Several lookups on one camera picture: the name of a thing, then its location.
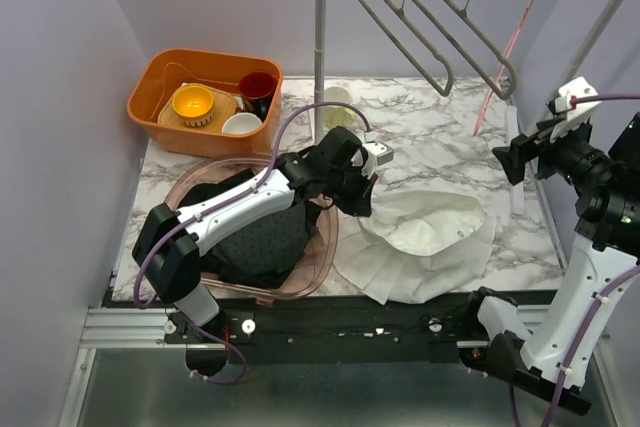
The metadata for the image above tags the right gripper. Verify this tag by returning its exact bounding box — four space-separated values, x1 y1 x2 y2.
493 109 618 190

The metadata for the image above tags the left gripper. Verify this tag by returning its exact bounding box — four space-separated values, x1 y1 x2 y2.
324 163 378 219

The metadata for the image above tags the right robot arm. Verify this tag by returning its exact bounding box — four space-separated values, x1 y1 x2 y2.
459 117 639 425

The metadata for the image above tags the white bowl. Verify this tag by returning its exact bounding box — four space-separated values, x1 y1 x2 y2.
221 112 262 135

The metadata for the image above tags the yellow bowl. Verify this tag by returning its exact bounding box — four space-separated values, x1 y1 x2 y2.
171 84 214 127

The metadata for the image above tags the red and black mug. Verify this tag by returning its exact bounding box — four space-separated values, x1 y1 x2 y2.
238 72 277 121

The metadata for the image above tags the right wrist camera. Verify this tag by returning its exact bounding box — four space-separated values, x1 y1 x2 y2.
540 77 601 143

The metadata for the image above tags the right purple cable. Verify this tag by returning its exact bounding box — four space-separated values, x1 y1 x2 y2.
509 92 640 427

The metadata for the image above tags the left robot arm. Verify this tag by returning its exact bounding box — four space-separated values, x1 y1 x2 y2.
133 127 390 342

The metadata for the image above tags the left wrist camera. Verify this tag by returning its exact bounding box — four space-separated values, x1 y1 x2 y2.
361 132 394 179

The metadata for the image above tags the clear pink plastic basin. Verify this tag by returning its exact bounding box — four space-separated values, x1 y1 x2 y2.
164 154 339 305

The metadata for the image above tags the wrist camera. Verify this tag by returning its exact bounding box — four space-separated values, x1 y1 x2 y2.
361 132 394 179
540 77 601 143

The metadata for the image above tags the black dotted garment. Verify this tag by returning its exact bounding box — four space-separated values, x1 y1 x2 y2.
177 169 321 291

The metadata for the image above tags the grey hanger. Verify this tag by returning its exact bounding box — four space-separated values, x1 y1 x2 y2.
410 0 518 100
353 0 456 97

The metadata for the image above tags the yellow-green mug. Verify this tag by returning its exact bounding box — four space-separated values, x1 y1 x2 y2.
324 86 357 129

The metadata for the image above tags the orange plastic bin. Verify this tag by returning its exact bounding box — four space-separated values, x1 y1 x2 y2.
127 49 283 158

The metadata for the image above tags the white skirt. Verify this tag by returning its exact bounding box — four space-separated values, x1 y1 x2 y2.
334 190 497 305

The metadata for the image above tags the yellow woven plate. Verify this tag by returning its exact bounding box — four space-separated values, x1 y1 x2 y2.
157 83 238 133

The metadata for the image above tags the pink wire hanger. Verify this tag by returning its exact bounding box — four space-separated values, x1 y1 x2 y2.
472 0 536 136

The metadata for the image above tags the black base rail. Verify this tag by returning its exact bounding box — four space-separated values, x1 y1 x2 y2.
164 291 531 366

